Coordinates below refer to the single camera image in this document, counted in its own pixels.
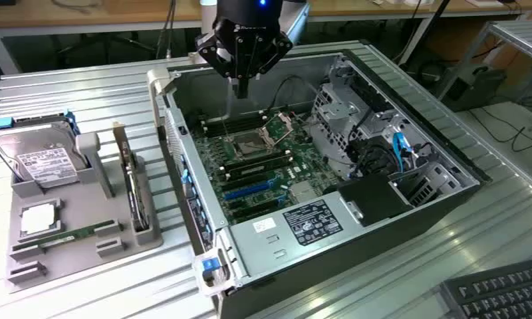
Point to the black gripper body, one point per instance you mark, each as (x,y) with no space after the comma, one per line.
(248,20)

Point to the green graphics card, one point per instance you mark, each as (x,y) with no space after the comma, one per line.
(132,186)

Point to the black RAM slot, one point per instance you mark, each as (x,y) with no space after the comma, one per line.
(256,164)
(255,160)
(259,172)
(258,168)
(218,128)
(215,125)
(211,120)

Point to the thin metal locking lever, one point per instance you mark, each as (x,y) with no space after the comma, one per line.
(227,119)

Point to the silver drive cage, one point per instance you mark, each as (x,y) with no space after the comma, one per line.
(336,113)

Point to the metal socket cover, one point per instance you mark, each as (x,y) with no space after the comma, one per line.
(276,128)

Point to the CPU socket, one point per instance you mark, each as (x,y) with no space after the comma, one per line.
(250,148)

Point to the green motherboard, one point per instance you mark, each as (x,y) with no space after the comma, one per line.
(306,166)

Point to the blue slot retention clip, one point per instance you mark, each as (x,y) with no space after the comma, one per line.
(186,176)
(196,204)
(203,217)
(208,231)

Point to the black fan shroud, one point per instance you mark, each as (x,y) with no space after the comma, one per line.
(372,156)

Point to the long PCIe expansion slot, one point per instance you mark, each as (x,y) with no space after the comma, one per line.
(250,182)
(255,192)
(258,201)

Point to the silver chipset heat sink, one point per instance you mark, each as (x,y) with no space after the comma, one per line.
(303,194)

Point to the black box device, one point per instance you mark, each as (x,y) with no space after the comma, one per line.
(474,89)

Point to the silver hard disk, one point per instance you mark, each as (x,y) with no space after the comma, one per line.
(40,156)

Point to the black plastic cover box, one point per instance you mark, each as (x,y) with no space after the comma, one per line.
(372,199)

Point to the silver disk bay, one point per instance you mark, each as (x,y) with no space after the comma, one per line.
(419,191)

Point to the grey parts rack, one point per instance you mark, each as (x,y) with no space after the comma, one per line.
(80,212)

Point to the silver power supply unit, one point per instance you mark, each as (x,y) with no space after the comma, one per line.
(283,252)

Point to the silver CPU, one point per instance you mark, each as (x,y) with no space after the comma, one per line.
(37,219)

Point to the green RAM stick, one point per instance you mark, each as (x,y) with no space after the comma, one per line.
(71,236)

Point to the case latch with blue tab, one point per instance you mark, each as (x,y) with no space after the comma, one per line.
(211,276)

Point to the open black PC case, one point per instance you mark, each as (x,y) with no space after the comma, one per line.
(292,299)

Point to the black keyboard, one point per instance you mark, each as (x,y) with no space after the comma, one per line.
(506,292)

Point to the wooden desk white frame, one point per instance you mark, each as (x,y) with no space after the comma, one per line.
(359,10)
(71,13)

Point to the aluminium frame shelf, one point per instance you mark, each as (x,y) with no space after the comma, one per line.
(523,35)

